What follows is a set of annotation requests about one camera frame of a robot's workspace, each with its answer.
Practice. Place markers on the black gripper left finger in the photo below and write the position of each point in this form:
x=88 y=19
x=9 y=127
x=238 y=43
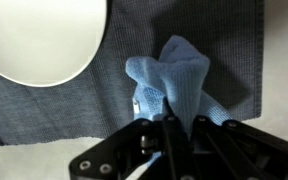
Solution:
x=117 y=150

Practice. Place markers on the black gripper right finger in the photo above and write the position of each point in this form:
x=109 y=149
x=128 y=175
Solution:
x=250 y=150

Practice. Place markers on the blue microfibre towel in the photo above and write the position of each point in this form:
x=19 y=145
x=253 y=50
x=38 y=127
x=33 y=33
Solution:
x=180 y=73

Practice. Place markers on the white round plate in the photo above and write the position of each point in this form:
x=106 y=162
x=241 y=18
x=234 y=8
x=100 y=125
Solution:
x=40 y=40

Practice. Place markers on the dark blue cloth placemat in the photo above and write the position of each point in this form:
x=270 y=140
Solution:
x=67 y=113

